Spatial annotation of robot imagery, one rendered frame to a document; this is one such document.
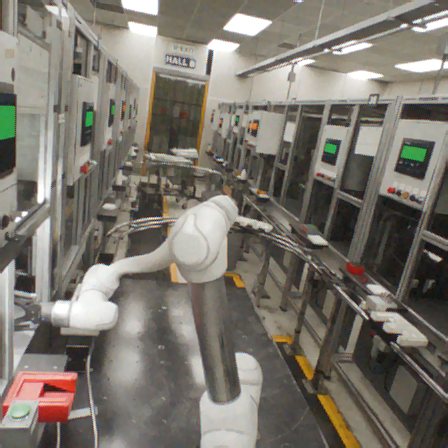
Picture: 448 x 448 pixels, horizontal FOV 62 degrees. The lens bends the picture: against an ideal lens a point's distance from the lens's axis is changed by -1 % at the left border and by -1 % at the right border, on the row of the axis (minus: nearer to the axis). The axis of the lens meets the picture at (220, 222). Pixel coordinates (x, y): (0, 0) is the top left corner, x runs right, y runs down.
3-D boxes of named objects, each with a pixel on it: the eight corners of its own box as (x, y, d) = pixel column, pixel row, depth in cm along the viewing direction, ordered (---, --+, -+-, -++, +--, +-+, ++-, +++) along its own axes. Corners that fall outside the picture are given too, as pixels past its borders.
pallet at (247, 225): (228, 228, 335) (230, 217, 333) (233, 225, 348) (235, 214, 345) (266, 238, 323) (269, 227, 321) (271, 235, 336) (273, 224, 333)
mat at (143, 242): (182, 313, 334) (182, 312, 333) (114, 310, 321) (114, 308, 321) (164, 184, 884) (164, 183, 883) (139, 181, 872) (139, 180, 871)
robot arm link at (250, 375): (256, 399, 141) (268, 350, 135) (253, 437, 123) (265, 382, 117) (215, 388, 143) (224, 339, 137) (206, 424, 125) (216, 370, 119)
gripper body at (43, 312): (56, 318, 132) (28, 317, 130) (57, 297, 130) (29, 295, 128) (51, 330, 125) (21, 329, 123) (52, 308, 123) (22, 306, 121)
